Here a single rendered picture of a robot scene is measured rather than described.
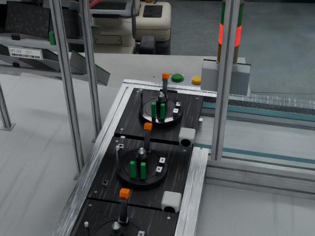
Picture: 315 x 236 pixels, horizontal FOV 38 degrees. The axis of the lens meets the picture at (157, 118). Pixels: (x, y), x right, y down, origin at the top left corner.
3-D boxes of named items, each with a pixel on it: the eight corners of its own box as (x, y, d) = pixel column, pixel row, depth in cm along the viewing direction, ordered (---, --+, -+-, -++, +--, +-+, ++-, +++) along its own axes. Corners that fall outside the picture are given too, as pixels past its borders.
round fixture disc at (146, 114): (144, 98, 149) (144, 92, 147) (186, 103, 146) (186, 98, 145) (133, 124, 138) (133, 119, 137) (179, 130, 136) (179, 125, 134)
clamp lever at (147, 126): (143, 147, 126) (145, 121, 124) (150, 148, 126) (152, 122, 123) (140, 152, 122) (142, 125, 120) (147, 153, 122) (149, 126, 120)
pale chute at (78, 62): (72, 78, 155) (76, 65, 155) (107, 86, 151) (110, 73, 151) (28, 56, 128) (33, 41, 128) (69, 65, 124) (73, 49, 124)
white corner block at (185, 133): (180, 136, 136) (180, 126, 134) (195, 138, 136) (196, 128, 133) (177, 147, 133) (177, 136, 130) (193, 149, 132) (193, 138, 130)
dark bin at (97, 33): (63, 28, 141) (65, 3, 139) (100, 35, 137) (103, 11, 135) (4, 30, 115) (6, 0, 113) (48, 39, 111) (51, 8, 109)
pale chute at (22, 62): (31, 73, 157) (35, 61, 157) (64, 81, 153) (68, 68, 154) (-20, 50, 130) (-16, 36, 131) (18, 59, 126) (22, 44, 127)
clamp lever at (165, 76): (161, 95, 145) (163, 71, 143) (168, 95, 145) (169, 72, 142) (159, 98, 142) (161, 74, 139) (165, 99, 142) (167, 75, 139)
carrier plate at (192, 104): (133, 92, 154) (133, 87, 153) (203, 100, 151) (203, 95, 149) (114, 137, 136) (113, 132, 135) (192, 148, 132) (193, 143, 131)
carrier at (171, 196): (112, 141, 135) (109, 107, 127) (192, 152, 131) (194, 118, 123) (86, 202, 117) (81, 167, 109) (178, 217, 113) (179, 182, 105)
